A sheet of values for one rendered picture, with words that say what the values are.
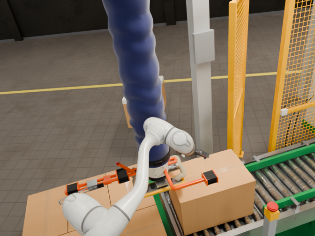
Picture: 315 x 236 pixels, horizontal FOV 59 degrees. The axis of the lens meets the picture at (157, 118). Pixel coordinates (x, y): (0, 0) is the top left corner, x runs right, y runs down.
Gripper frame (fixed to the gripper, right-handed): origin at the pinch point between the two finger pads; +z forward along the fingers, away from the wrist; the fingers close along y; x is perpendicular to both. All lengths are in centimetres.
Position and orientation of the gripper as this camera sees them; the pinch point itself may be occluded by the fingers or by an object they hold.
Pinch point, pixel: (194, 156)
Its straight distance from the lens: 176.0
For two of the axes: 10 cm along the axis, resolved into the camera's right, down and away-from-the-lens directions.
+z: 3.1, 3.4, 8.9
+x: 1.9, -9.4, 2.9
